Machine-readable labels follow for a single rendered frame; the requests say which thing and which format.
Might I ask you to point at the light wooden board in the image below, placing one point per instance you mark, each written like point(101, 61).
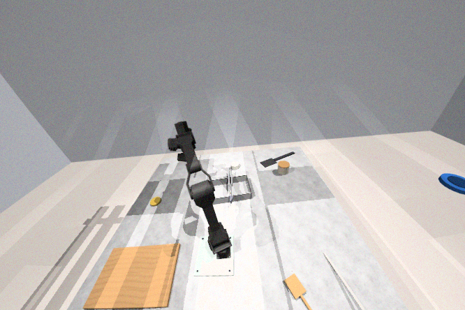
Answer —
point(135, 278)

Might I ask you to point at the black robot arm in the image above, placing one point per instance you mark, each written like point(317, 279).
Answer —
point(202, 193)

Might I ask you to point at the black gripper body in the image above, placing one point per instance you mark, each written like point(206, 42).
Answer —
point(181, 157)

